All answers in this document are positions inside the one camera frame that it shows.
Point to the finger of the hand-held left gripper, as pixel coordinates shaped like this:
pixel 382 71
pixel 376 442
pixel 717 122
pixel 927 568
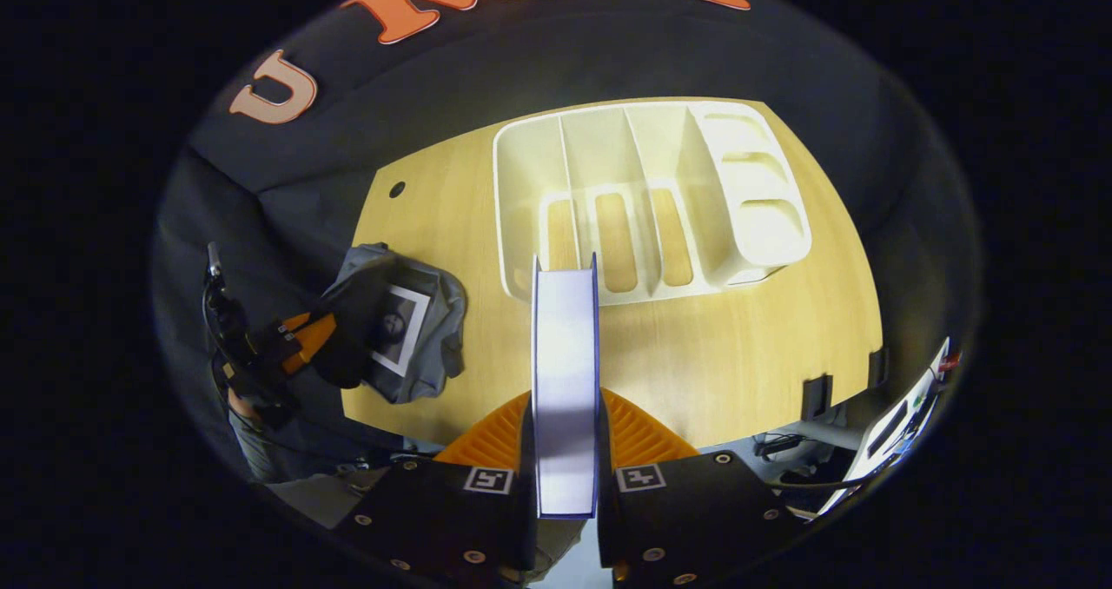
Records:
pixel 314 346
pixel 295 320

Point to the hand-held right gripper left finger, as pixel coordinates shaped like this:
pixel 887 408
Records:
pixel 443 519

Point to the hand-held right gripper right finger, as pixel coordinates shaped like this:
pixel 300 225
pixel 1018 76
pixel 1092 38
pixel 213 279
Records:
pixel 695 519

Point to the portrait cover book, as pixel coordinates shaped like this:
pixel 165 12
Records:
pixel 401 328

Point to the grey schoolbag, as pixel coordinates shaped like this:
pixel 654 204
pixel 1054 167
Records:
pixel 434 346

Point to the white bookshelf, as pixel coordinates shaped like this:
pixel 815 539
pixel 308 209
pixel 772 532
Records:
pixel 747 224

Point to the white electronic device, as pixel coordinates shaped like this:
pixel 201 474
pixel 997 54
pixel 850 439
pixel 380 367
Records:
pixel 886 433

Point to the black table bracket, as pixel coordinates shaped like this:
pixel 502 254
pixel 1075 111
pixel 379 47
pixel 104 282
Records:
pixel 817 396
pixel 878 367

